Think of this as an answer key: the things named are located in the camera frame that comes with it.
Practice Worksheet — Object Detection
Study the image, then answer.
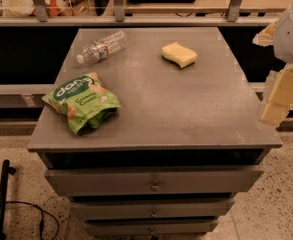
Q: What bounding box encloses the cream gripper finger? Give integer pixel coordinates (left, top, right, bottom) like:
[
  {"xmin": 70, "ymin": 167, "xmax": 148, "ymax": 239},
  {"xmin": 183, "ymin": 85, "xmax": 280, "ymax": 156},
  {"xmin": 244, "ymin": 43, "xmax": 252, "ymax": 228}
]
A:
[
  {"xmin": 259, "ymin": 64, "xmax": 293, "ymax": 127},
  {"xmin": 253, "ymin": 22, "xmax": 277, "ymax": 47}
]

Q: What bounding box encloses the clear plastic water bottle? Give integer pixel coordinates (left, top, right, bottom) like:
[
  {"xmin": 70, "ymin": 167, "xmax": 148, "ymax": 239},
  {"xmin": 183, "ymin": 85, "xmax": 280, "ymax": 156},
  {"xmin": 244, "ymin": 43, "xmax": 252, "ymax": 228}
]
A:
[{"xmin": 76, "ymin": 31, "xmax": 127, "ymax": 65}]

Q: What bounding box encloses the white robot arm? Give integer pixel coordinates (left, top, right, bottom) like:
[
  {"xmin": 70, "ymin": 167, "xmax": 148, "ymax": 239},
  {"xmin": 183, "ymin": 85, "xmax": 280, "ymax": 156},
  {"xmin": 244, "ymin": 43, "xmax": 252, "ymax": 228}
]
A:
[{"xmin": 253, "ymin": 1, "xmax": 293, "ymax": 127}]

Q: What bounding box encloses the yellow sponge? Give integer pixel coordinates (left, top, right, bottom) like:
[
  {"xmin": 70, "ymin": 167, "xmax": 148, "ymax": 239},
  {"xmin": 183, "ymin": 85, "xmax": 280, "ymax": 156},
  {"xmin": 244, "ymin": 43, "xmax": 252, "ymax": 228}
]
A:
[{"xmin": 162, "ymin": 42, "xmax": 197, "ymax": 69}]

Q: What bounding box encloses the grey drawer cabinet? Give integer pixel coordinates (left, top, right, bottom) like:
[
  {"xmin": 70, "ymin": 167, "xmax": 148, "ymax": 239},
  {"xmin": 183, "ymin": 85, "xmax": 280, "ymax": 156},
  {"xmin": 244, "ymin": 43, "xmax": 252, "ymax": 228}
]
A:
[{"xmin": 29, "ymin": 27, "xmax": 281, "ymax": 225}]

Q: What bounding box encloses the bottom cabinet drawer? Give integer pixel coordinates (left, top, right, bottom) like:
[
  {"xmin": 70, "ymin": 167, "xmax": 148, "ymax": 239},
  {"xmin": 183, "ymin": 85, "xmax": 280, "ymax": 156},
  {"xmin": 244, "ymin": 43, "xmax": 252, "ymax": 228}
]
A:
[{"xmin": 84, "ymin": 219, "xmax": 218, "ymax": 236}]

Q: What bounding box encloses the cabinet drawer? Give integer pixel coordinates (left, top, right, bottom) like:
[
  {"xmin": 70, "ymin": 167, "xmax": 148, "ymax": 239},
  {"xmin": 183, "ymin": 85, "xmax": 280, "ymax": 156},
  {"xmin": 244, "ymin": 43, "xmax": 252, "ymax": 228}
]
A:
[
  {"xmin": 45, "ymin": 165, "xmax": 263, "ymax": 197},
  {"xmin": 71, "ymin": 198, "xmax": 234, "ymax": 220},
  {"xmin": 84, "ymin": 219, "xmax": 218, "ymax": 236}
]

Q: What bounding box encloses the green snack bag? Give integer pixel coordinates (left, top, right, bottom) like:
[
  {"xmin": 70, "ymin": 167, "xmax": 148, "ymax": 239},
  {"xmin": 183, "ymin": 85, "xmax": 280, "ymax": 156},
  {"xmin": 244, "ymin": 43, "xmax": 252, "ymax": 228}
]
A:
[{"xmin": 42, "ymin": 72, "xmax": 121, "ymax": 134}]

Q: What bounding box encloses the middle cabinet drawer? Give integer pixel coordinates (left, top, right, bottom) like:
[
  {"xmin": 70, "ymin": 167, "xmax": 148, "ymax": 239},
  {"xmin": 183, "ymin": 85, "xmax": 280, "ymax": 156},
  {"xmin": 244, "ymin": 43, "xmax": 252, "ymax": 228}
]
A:
[{"xmin": 71, "ymin": 198, "xmax": 234, "ymax": 220}]

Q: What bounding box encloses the top cabinet drawer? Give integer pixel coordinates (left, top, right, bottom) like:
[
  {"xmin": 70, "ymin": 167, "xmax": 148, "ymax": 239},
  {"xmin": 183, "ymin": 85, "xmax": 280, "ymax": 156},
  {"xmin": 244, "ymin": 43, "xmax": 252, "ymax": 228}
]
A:
[{"xmin": 45, "ymin": 165, "xmax": 263, "ymax": 197}]

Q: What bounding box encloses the black stand pole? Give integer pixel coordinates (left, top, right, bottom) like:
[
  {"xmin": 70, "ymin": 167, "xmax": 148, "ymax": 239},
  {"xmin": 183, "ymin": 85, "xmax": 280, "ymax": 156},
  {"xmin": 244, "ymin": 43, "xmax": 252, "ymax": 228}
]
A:
[{"xmin": 0, "ymin": 160, "xmax": 16, "ymax": 240}]

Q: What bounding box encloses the metal railing frame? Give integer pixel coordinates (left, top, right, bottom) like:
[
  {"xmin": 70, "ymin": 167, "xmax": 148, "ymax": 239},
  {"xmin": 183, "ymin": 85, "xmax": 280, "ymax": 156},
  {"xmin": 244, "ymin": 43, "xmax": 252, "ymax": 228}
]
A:
[{"xmin": 0, "ymin": 0, "xmax": 283, "ymax": 27}]

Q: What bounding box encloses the black floor cable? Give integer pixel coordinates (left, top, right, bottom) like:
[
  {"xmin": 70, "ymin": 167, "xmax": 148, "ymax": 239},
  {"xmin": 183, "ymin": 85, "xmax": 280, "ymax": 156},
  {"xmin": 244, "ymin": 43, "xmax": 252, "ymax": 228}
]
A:
[{"xmin": 0, "ymin": 200, "xmax": 60, "ymax": 240}]

